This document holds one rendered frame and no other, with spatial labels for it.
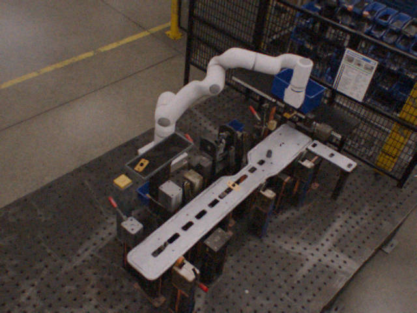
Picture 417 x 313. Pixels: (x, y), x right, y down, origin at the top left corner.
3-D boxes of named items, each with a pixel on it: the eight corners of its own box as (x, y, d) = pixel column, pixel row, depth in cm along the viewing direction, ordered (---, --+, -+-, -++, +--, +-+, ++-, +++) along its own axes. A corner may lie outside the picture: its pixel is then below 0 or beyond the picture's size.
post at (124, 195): (124, 245, 256) (122, 191, 225) (115, 237, 259) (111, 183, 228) (134, 237, 260) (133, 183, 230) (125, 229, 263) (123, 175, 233)
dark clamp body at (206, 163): (200, 216, 276) (206, 171, 249) (184, 204, 281) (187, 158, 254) (212, 206, 282) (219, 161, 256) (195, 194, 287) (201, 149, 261)
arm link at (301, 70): (290, 76, 254) (291, 86, 248) (296, 55, 245) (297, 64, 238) (305, 78, 255) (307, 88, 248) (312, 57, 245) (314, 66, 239)
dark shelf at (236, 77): (343, 140, 292) (344, 137, 290) (229, 77, 328) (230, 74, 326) (359, 124, 305) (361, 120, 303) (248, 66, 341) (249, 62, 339)
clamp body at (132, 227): (132, 280, 242) (132, 237, 217) (117, 267, 246) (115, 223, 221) (146, 267, 247) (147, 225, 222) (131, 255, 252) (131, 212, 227)
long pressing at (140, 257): (156, 287, 208) (156, 285, 207) (121, 257, 217) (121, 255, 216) (314, 141, 291) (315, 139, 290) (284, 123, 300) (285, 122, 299)
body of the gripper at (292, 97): (286, 85, 252) (281, 101, 260) (301, 93, 248) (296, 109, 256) (293, 79, 257) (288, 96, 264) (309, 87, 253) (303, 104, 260)
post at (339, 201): (339, 206, 293) (354, 174, 273) (324, 196, 298) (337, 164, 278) (344, 200, 297) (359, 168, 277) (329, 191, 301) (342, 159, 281)
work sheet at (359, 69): (361, 104, 296) (380, 61, 275) (330, 88, 305) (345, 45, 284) (363, 102, 298) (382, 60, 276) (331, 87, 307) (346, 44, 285)
